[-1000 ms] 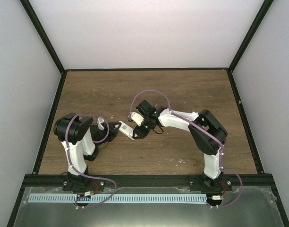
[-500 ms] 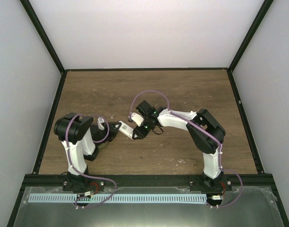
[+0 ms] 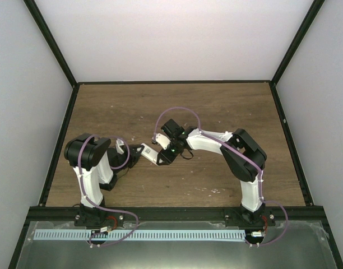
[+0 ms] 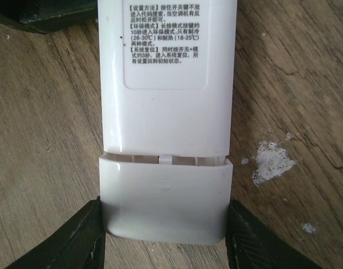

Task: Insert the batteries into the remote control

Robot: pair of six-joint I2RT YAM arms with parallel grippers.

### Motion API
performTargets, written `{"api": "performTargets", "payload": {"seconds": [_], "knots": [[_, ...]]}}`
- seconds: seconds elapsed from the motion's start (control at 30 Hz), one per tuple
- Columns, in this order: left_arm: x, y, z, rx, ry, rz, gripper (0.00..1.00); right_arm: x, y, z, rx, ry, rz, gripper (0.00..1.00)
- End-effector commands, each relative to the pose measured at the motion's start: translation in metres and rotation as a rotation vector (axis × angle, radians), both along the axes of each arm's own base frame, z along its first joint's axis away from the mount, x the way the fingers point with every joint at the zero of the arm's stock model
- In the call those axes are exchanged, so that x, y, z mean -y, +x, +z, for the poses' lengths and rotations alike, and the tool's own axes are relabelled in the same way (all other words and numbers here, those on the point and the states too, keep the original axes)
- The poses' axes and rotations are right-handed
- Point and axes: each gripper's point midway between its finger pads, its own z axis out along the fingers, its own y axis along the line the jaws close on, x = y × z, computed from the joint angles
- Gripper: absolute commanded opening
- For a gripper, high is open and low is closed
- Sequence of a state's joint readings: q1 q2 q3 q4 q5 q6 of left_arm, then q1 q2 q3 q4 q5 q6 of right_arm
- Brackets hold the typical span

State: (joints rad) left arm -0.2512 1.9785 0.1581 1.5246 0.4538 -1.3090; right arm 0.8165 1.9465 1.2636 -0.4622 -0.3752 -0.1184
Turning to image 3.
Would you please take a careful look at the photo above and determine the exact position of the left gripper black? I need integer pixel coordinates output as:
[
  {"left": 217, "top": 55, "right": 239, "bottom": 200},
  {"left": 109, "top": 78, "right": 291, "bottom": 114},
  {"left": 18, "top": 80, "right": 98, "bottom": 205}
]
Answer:
[{"left": 113, "top": 145, "right": 143, "bottom": 174}]

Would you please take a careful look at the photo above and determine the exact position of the white remote control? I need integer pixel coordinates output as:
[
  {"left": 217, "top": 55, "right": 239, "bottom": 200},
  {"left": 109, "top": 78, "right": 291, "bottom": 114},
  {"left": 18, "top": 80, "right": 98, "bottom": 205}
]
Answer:
[{"left": 141, "top": 143, "right": 163, "bottom": 165}]

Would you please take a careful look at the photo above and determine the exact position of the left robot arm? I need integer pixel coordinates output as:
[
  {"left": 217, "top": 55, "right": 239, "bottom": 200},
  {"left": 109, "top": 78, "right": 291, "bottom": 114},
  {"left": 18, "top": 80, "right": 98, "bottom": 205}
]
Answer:
[{"left": 64, "top": 133, "right": 145, "bottom": 226}]

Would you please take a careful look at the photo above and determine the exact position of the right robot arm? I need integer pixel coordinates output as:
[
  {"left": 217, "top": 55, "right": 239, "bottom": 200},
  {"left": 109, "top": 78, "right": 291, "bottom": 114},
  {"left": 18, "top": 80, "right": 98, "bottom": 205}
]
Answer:
[{"left": 152, "top": 119, "right": 267, "bottom": 226}]

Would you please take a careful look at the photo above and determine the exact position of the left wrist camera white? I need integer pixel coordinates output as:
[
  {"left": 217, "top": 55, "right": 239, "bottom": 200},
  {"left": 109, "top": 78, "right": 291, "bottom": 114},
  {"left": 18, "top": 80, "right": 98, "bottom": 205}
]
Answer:
[{"left": 115, "top": 138, "right": 124, "bottom": 155}]

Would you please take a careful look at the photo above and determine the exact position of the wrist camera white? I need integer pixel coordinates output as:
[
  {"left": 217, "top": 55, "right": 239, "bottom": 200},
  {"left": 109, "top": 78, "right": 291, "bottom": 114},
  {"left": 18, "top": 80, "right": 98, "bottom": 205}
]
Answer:
[
  {"left": 152, "top": 133, "right": 171, "bottom": 151},
  {"left": 115, "top": 138, "right": 124, "bottom": 155}
]

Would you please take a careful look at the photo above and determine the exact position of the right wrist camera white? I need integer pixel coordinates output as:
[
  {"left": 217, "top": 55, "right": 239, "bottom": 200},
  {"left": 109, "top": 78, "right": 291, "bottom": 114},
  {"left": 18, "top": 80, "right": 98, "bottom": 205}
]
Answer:
[{"left": 152, "top": 133, "right": 171, "bottom": 151}]

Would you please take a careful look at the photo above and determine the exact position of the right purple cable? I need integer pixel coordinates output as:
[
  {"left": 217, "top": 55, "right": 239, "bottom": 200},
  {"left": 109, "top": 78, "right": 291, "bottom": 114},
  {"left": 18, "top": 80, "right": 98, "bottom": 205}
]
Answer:
[{"left": 152, "top": 107, "right": 289, "bottom": 248}]

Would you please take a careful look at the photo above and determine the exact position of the purple cable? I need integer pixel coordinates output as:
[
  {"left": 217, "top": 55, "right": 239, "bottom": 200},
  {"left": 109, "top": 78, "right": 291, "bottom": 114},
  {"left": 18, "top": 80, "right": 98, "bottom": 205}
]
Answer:
[
  {"left": 152, "top": 107, "right": 289, "bottom": 248},
  {"left": 77, "top": 134, "right": 140, "bottom": 249}
]

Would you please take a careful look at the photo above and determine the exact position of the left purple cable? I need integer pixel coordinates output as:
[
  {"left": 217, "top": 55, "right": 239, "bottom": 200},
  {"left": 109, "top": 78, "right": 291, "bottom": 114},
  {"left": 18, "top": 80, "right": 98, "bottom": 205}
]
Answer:
[{"left": 77, "top": 134, "right": 140, "bottom": 249}]

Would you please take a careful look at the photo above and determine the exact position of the light blue cable duct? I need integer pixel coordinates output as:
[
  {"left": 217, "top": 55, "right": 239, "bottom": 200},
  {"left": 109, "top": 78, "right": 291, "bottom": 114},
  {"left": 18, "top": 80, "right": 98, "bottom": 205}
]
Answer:
[{"left": 33, "top": 229, "right": 246, "bottom": 242}]

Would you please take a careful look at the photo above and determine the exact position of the black aluminium frame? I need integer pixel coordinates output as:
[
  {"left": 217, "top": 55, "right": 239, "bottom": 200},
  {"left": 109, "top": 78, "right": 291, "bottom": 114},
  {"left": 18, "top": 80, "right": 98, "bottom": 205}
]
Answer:
[{"left": 7, "top": 0, "right": 343, "bottom": 269}]

